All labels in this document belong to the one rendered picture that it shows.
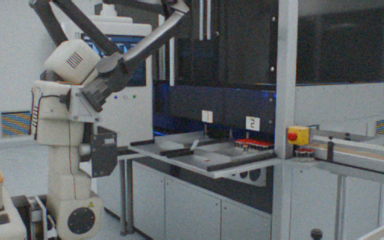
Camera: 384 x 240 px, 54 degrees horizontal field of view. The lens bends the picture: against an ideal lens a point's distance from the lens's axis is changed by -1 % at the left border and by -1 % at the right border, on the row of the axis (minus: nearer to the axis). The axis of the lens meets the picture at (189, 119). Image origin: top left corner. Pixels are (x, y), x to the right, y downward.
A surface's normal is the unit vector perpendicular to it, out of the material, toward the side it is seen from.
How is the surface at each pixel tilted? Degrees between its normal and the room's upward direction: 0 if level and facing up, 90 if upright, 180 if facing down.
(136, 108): 90
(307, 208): 90
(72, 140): 90
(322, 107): 90
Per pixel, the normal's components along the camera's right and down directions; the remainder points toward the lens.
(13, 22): 0.61, 0.11
